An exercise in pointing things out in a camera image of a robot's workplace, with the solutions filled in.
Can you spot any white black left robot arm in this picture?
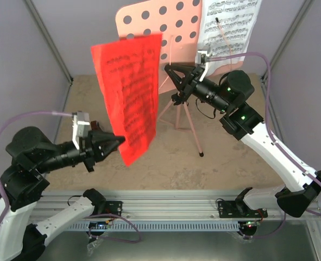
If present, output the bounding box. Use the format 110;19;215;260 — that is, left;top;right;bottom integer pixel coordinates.
0;126;125;260

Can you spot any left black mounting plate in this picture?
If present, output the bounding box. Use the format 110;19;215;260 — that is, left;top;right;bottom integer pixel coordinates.
93;201;123;216

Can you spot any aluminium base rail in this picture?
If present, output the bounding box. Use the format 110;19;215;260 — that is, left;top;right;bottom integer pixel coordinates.
29;189;321;221

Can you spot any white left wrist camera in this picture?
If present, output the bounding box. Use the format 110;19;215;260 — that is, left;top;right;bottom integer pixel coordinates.
72;111;91;150

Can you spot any brown wooden metronome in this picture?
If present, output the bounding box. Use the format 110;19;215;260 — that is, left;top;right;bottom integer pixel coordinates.
90;121;102;131

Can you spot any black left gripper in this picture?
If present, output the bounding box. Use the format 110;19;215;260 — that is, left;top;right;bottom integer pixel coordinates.
37;129;127;173

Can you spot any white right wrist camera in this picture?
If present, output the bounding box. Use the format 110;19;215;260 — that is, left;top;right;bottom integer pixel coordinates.
196;47;210;82

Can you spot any grey slotted cable duct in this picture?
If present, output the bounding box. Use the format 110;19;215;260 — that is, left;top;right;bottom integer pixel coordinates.
67;220;240;232

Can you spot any aluminium left corner frame post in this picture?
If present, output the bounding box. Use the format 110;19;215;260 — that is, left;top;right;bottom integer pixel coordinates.
23;0;74;85

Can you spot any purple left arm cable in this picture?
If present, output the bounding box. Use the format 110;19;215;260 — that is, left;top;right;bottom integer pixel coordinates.
0;110;75;255

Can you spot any pink music stand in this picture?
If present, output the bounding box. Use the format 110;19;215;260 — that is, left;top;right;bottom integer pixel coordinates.
115;0;248;158

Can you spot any red paper sheet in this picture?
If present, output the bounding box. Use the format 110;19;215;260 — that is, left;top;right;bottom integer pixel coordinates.
91;33;162;166

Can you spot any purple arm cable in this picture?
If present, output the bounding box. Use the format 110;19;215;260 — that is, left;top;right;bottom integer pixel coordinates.
210;52;321;220
0;110;75;255

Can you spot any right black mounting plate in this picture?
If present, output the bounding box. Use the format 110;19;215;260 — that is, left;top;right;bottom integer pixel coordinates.
216;198;268;219

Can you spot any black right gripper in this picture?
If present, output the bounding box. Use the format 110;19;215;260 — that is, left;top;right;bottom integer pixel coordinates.
166;64;231;113

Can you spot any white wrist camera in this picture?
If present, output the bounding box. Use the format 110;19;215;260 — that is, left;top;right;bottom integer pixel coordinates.
196;47;210;82
72;111;91;150

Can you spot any white sheet music page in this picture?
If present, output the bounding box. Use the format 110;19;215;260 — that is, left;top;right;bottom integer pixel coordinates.
197;0;263;66

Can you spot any clear plastic bag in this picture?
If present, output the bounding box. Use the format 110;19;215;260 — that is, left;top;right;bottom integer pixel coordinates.
86;238;105;257

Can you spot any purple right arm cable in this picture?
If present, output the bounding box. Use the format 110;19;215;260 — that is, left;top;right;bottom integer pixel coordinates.
210;52;321;220

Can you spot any aluminium right corner frame post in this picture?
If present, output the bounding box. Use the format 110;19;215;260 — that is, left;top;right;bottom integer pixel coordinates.
260;0;314;109

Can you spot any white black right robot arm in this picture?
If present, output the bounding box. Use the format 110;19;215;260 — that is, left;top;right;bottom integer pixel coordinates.
165;63;321;218

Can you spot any black mounting plate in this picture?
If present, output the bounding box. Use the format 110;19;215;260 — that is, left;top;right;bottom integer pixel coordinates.
216;198;268;219
93;201;123;216

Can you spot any aluminium corner frame post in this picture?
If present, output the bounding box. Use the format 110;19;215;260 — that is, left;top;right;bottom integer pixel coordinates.
23;0;74;85
260;0;314;109

